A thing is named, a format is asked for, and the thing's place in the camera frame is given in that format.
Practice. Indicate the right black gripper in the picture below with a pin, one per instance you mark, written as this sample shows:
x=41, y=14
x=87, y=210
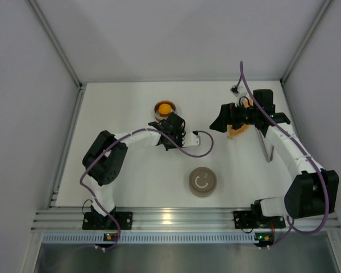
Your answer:
x=233, y=116

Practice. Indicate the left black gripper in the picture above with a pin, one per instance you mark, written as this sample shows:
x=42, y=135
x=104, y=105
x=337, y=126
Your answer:
x=165, y=128

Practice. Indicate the red-banded steel lunch tin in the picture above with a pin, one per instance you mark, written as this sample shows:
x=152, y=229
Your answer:
x=159, y=117

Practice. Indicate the orange round food ball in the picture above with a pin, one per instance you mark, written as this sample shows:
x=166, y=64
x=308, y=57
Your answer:
x=165, y=109

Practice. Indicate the metal tongs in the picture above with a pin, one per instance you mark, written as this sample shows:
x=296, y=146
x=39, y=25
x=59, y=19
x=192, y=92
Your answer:
x=266, y=146

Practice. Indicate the brown round lid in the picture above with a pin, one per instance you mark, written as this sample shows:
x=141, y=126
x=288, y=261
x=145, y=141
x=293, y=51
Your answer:
x=203, y=177

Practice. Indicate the beige-banded steel lunch tin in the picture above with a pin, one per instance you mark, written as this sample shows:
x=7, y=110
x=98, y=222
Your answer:
x=201, y=192

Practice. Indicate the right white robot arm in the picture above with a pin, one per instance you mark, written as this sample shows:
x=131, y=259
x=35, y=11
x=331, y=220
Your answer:
x=313, y=189

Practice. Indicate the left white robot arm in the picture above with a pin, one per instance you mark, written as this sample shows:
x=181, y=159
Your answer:
x=105, y=157

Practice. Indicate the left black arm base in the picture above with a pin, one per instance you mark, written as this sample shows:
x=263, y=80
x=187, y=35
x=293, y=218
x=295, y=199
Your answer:
x=125, y=220

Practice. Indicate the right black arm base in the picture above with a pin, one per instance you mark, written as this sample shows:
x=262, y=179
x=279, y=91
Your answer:
x=254, y=219

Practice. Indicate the orange leaf-shaped woven tray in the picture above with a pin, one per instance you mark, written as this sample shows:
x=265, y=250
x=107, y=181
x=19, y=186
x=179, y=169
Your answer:
x=232, y=133

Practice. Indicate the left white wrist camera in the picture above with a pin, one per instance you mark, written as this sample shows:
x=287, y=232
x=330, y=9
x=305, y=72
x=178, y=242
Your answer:
x=191, y=139

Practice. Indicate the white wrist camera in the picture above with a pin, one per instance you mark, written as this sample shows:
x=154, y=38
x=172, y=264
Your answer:
x=238, y=91
x=191, y=139

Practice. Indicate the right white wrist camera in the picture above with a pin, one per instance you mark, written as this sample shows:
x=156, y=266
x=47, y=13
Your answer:
x=238, y=91

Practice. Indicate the aluminium mounting rail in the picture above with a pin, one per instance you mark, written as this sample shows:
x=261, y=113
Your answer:
x=143, y=219

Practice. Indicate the right aluminium frame post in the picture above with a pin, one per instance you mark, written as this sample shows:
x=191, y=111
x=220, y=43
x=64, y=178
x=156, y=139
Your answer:
x=315, y=23

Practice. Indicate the aluminium frame post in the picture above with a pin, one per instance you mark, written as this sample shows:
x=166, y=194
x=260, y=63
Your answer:
x=315, y=23
x=50, y=34

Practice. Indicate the left aluminium frame post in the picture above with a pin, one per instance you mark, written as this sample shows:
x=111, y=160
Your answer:
x=50, y=34

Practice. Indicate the slotted grey cable duct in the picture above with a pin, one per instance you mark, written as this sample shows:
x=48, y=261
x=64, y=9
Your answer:
x=102, y=238

